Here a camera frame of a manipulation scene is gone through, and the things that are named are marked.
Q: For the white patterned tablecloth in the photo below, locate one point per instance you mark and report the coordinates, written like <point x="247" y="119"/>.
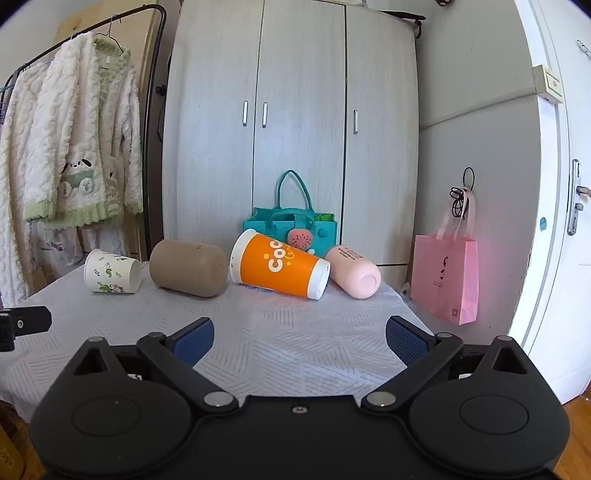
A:
<point x="286" y="332"/>

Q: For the cardboard box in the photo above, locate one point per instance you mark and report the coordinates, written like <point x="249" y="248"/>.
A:
<point x="9" y="454"/>

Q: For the white floral paper cup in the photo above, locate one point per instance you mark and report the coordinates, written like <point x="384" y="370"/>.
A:
<point x="111" y="272"/>

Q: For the beige wall box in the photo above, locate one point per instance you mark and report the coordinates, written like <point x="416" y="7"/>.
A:
<point x="549" y="83"/>

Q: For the green item in bag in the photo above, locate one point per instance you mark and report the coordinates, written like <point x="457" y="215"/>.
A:
<point x="324" y="217"/>

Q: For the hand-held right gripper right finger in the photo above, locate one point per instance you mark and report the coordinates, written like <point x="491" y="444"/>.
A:
<point x="405" y="341"/>

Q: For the black item on wardrobe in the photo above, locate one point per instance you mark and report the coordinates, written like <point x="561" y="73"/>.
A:
<point x="418" y="23"/>

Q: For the orange cup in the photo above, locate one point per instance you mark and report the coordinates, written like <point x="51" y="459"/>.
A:
<point x="277" y="267"/>

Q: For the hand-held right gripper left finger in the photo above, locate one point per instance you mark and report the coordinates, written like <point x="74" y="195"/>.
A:
<point x="196" y="340"/>

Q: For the white fluffy robe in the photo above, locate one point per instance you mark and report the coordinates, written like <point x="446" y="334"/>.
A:
<point x="69" y="138"/>

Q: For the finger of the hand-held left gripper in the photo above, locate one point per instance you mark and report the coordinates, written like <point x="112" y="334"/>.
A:
<point x="27" y="319"/>

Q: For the white door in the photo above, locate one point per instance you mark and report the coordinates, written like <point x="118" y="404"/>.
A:
<point x="554" y="277"/>

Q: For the pink paper bag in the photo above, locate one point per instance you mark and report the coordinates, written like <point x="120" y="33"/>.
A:
<point x="443" y="277"/>

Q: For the brown cup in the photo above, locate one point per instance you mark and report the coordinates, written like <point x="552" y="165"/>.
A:
<point x="189" y="267"/>

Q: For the grey wooden wardrobe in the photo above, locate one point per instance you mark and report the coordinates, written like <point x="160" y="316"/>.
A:
<point x="300" y="92"/>

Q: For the black clothes rack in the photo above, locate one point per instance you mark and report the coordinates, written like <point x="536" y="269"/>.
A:
<point x="154" y="138"/>

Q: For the teal felt tote bag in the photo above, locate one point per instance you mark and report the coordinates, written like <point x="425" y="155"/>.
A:
<point x="272" y="227"/>

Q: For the pink cup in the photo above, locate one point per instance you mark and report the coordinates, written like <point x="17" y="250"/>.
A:
<point x="355" y="273"/>

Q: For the pink watermelon charm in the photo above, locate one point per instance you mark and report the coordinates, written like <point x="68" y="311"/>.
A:
<point x="300" y="239"/>

